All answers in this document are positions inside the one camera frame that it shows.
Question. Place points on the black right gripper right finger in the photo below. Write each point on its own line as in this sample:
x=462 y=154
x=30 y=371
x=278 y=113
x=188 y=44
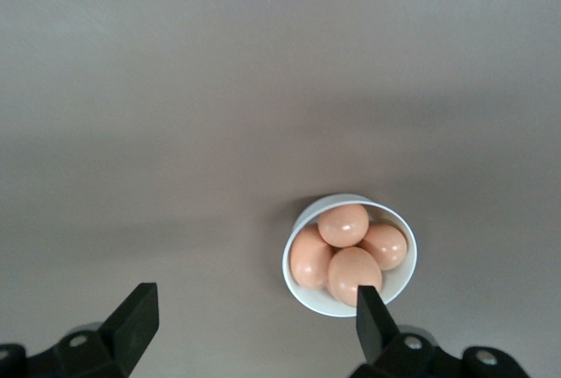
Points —
x=377 y=330

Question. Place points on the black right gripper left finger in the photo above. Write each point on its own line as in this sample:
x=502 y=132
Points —
x=127 y=330

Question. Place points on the brown egg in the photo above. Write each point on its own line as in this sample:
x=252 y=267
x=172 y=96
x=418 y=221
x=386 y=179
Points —
x=343 y=225
x=350 y=273
x=309 y=259
x=385 y=246

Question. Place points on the white round bowl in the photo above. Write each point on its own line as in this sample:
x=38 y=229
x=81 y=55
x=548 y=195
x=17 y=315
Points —
x=394 y=283

